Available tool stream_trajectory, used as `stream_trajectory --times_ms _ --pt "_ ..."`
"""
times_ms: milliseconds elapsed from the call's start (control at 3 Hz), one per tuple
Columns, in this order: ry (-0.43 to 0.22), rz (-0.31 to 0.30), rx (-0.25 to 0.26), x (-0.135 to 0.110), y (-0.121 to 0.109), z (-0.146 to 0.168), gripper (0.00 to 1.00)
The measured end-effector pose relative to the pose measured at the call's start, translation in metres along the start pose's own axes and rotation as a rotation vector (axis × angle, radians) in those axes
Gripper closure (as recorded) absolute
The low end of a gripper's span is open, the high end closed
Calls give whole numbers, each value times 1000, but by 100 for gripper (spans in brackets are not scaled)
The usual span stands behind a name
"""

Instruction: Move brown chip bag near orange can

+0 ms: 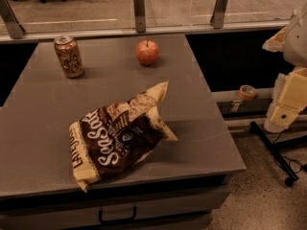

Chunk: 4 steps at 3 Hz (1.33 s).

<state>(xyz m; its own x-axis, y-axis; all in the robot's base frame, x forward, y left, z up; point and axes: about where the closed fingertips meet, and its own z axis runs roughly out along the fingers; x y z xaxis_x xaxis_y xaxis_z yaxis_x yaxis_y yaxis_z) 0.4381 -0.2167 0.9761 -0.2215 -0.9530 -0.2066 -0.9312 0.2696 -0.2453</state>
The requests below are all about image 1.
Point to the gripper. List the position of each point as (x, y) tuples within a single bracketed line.
[(296, 41)]

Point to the brown chip bag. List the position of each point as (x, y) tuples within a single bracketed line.
[(113, 138)]

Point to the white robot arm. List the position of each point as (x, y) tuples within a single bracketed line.
[(292, 40)]

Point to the orange soda can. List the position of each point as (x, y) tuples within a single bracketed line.
[(68, 53)]

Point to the orange tape roll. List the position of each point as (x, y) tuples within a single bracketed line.
[(247, 92)]

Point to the black stand leg with caster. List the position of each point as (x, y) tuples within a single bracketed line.
[(292, 177)]

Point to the grey cabinet drawer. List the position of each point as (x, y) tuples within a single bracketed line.
[(188, 209)]

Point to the red apple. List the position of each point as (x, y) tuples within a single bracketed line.
[(147, 52)]

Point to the right metal glass bracket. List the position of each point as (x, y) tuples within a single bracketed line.
[(217, 19)]

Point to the metal glass bracket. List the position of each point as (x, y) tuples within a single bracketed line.
[(139, 15), (14, 28), (217, 19)]

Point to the middle metal glass bracket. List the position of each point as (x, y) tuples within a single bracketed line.
[(139, 15)]

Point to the black drawer handle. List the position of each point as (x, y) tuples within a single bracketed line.
[(117, 214)]

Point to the left metal glass bracket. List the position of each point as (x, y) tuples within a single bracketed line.
[(14, 28)]

